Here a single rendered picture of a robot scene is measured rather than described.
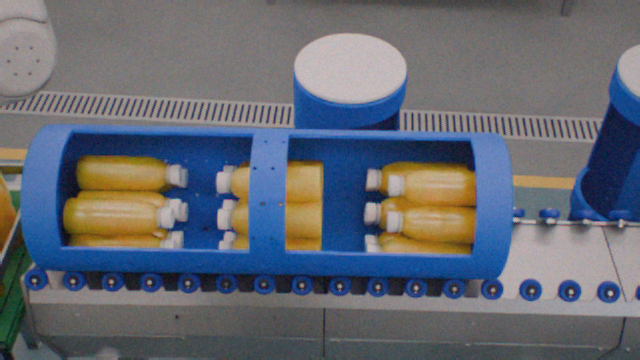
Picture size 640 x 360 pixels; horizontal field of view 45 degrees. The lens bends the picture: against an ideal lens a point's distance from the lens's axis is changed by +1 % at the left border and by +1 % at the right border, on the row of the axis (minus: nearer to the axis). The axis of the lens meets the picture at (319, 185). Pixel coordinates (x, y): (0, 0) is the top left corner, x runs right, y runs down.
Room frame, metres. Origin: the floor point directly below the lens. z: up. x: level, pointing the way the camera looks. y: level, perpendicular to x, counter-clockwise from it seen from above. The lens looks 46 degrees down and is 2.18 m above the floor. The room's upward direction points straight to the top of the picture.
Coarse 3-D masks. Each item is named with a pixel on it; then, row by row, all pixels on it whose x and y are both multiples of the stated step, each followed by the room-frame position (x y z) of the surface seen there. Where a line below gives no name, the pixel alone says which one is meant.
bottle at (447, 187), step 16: (400, 176) 1.02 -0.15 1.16; (416, 176) 1.01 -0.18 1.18; (432, 176) 1.01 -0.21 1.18; (448, 176) 1.01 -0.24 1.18; (464, 176) 1.01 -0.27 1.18; (400, 192) 0.99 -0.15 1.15; (416, 192) 0.98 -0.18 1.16; (432, 192) 0.98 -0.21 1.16; (448, 192) 0.98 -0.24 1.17; (464, 192) 0.98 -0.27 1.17
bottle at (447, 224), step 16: (416, 208) 0.97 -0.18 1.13; (432, 208) 0.97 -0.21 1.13; (448, 208) 0.97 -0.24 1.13; (464, 208) 0.97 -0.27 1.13; (400, 224) 0.95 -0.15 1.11; (416, 224) 0.94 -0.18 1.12; (432, 224) 0.94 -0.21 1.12; (448, 224) 0.94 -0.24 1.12; (464, 224) 0.94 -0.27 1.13; (416, 240) 0.94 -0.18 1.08; (432, 240) 0.93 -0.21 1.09; (448, 240) 0.93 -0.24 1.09; (464, 240) 0.93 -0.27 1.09
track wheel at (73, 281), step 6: (66, 276) 0.93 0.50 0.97; (72, 276) 0.93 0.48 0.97; (78, 276) 0.93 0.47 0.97; (84, 276) 0.93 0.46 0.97; (66, 282) 0.92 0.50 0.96; (72, 282) 0.92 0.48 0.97; (78, 282) 0.92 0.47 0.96; (84, 282) 0.92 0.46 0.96; (66, 288) 0.91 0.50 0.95; (72, 288) 0.91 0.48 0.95; (78, 288) 0.91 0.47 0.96
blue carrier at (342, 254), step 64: (64, 128) 1.08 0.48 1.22; (128, 128) 1.09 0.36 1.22; (192, 128) 1.10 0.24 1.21; (256, 128) 1.11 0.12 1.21; (64, 192) 1.08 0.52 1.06; (192, 192) 1.13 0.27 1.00; (256, 192) 0.94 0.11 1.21; (512, 192) 0.94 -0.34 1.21; (64, 256) 0.89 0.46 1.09; (128, 256) 0.89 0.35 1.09; (192, 256) 0.88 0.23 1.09; (256, 256) 0.88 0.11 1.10; (320, 256) 0.88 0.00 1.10; (384, 256) 0.88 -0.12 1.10; (448, 256) 0.88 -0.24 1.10
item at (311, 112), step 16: (304, 96) 1.45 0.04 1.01; (400, 96) 1.47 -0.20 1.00; (304, 112) 1.45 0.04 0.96; (320, 112) 1.42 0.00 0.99; (336, 112) 1.40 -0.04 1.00; (352, 112) 1.40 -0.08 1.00; (368, 112) 1.40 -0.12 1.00; (384, 112) 1.42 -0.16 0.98; (304, 128) 1.45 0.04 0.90; (320, 128) 1.42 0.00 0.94; (336, 128) 1.40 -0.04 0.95; (352, 128) 1.67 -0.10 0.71; (368, 128) 1.66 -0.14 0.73; (384, 128) 1.62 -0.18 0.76
